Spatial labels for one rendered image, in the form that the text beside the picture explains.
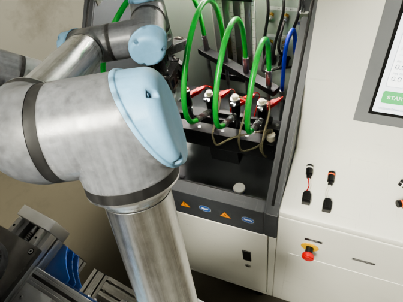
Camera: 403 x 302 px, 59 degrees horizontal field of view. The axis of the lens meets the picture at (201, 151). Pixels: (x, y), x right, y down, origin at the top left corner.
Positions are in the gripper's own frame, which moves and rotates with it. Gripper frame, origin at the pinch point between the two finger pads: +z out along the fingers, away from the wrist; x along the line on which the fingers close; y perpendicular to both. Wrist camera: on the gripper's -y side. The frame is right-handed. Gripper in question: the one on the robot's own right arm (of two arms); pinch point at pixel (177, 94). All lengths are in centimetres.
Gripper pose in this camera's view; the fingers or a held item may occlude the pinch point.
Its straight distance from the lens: 106.4
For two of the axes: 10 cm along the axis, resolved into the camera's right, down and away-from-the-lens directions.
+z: 1.4, 5.8, 8.0
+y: -3.4, 7.9, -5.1
